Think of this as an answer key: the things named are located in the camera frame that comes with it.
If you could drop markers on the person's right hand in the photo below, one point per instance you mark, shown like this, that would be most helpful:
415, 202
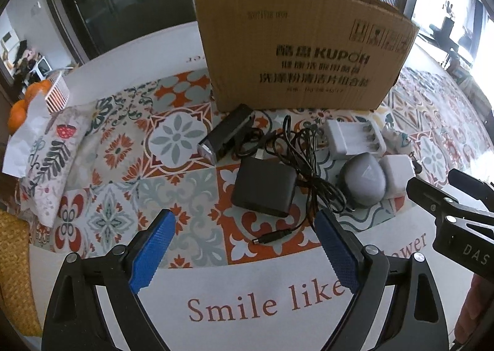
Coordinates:
472, 308

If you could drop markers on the white shoe rack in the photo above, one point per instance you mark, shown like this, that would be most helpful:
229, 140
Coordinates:
39, 67

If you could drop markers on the white wall intercom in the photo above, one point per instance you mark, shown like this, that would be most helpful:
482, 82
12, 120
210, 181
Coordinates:
5, 39

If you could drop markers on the black flashlight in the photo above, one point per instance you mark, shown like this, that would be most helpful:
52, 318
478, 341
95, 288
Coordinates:
227, 131

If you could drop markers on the white battery charger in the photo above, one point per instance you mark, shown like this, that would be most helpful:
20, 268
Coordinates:
347, 142

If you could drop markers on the dark dining chair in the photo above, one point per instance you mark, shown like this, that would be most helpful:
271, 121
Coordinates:
166, 11

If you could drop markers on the yellow woven cushion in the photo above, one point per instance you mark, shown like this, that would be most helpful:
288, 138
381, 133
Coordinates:
15, 277

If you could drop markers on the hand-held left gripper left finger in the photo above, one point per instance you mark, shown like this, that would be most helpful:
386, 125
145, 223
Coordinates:
152, 250

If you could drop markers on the floral cloth tissue cover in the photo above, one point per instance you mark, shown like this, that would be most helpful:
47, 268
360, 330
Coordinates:
50, 165

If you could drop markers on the white plastic basket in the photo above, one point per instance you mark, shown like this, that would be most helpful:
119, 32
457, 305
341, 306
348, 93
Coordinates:
58, 94

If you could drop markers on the white charger cube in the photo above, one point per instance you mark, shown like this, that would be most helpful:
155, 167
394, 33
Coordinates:
395, 177

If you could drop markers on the brown cardboard box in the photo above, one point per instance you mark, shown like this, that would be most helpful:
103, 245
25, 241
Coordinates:
293, 34

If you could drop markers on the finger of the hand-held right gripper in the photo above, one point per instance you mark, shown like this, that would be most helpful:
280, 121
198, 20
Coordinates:
424, 192
472, 187

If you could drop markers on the orange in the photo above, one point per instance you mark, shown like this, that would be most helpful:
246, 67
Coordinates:
36, 89
17, 116

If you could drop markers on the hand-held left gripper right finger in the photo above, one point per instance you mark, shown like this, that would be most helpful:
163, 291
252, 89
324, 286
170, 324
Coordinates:
339, 246

